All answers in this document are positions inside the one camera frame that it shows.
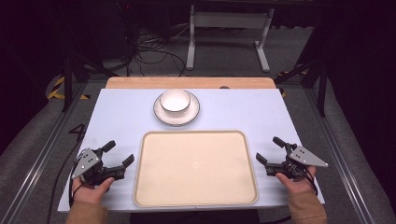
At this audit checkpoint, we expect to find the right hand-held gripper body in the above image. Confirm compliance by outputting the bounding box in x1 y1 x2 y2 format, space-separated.
264 144 329 182

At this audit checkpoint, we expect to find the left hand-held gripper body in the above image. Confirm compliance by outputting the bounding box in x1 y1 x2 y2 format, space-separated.
71 147 126 188

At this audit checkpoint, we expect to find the person's right hand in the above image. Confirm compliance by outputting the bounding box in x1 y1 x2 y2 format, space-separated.
275 165 318 195

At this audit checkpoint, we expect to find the person's left hand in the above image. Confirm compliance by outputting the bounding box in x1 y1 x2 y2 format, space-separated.
72 176 116 205

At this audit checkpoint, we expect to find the white table mat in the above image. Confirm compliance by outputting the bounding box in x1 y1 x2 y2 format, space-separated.
57 88 326 213

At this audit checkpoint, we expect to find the beige plastic tray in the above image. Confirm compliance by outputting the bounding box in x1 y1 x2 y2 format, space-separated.
133 130 260 208

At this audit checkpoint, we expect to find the white plate with dark rim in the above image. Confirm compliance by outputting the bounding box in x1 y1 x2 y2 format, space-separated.
152 90 201 127

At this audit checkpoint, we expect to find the black tripod stand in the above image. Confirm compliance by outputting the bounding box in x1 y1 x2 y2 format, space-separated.
60 18 120 114
274 46 331 118

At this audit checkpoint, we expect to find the white bowl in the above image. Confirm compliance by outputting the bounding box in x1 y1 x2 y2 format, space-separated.
159 89 191 114

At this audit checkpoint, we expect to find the white metal stand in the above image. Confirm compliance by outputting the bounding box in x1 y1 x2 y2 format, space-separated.
185 4 276 73

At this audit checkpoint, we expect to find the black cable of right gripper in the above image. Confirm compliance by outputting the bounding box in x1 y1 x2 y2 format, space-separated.
267 169 319 224

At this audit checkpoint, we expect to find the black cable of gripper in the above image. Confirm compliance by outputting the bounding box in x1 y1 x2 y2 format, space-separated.
267 169 319 224
46 136 92 224

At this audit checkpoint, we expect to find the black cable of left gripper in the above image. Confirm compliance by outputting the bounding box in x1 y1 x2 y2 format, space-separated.
46 136 92 224

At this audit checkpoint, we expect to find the tangle of black floor cables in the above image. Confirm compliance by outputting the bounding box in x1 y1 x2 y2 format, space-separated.
124 24 194 77

